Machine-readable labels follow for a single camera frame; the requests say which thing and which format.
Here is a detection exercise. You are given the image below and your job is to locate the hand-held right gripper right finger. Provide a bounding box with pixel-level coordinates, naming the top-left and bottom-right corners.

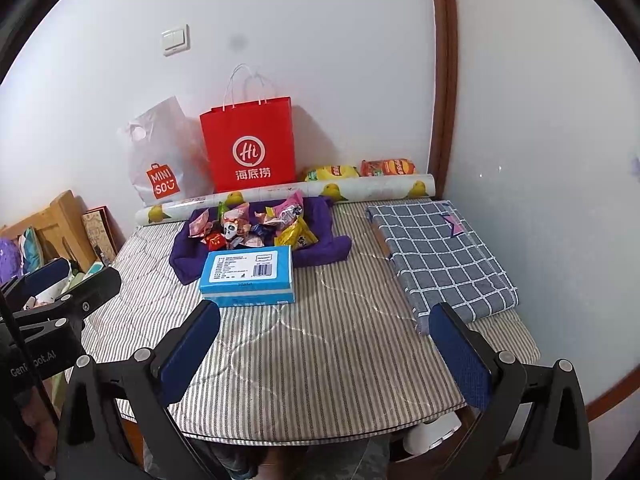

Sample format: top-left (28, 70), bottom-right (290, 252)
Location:
top-left (427, 302), bottom-right (593, 480)

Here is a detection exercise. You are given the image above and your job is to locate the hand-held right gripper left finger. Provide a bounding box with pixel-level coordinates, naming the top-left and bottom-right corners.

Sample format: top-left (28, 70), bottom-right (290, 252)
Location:
top-left (55, 300), bottom-right (222, 480)

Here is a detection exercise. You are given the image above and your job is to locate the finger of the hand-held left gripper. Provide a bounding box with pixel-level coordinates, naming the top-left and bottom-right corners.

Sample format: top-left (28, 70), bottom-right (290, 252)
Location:
top-left (55, 266), bottom-right (122, 330)
top-left (0, 258), bottom-right (71, 312)

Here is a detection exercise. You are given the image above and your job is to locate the peach pink snack packet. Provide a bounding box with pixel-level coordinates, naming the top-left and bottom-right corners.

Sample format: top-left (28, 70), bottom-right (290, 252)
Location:
top-left (188, 208), bottom-right (213, 241)

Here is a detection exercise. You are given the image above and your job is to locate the panda print snack packet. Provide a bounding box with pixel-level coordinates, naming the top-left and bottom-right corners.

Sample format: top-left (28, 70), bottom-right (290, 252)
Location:
top-left (220, 210), bottom-right (251, 248)

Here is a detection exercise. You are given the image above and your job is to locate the yellow snack packet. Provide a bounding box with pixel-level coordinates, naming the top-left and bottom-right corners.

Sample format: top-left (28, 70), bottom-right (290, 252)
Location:
top-left (274, 216), bottom-right (319, 252)

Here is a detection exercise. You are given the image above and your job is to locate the purple cloth basket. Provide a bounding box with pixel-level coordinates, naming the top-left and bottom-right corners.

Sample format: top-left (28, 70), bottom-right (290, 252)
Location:
top-left (169, 195), bottom-right (352, 286)

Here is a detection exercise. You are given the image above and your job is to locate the large pink snack packet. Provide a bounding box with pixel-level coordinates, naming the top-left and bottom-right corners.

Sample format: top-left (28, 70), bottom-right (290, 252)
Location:
top-left (272, 191), bottom-right (306, 228)

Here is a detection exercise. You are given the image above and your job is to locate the colourful pillow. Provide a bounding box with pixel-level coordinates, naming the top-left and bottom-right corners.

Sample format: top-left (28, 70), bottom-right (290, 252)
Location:
top-left (0, 227), bottom-right (41, 286)

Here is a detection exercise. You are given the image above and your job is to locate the patterned hardcover book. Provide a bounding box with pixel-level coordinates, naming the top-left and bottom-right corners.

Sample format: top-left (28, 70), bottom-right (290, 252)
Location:
top-left (81, 206), bottom-right (118, 263)

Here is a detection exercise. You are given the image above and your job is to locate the white stool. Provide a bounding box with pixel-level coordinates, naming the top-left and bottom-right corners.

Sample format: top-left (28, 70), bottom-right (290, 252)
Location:
top-left (402, 412), bottom-right (463, 453)

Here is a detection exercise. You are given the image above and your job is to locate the folded grey plaid cloth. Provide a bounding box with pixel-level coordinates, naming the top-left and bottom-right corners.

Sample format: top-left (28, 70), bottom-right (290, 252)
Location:
top-left (365, 200), bottom-right (519, 335)

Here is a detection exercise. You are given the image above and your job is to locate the blue cardboard box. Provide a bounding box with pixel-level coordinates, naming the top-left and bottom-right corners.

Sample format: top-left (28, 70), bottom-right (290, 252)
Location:
top-left (198, 245), bottom-right (296, 308)

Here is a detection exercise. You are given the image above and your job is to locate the striped table cover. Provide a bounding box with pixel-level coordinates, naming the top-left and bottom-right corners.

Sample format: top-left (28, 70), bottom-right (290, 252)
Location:
top-left (80, 200), bottom-right (542, 443)

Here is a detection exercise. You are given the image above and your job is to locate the white plastic shopping bag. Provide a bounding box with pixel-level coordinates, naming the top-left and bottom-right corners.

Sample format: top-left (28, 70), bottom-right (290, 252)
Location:
top-left (117, 96), bottom-right (213, 207)

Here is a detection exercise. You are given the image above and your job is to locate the lemon print wallpaper roll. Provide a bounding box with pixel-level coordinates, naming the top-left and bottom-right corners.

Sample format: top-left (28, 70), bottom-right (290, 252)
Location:
top-left (134, 173), bottom-right (436, 226)

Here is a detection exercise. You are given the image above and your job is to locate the orange chip bag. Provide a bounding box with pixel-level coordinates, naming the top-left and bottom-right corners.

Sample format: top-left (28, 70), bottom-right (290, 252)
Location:
top-left (360, 158), bottom-right (417, 177)

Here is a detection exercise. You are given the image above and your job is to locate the yellow chip bag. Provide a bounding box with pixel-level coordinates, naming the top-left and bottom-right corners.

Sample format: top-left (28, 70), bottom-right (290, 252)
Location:
top-left (305, 165), bottom-right (360, 182)

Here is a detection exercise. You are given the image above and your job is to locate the red paper bag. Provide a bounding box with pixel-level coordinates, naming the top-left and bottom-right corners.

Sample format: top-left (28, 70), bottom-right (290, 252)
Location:
top-left (200, 63), bottom-right (297, 193)

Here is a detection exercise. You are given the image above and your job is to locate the white light switch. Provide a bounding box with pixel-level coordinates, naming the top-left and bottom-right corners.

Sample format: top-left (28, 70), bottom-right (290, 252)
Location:
top-left (161, 24), bottom-right (191, 56)

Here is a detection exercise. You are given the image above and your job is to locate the brown wooden door frame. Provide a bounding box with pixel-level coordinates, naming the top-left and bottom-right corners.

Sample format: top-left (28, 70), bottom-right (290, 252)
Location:
top-left (427, 0), bottom-right (458, 186)

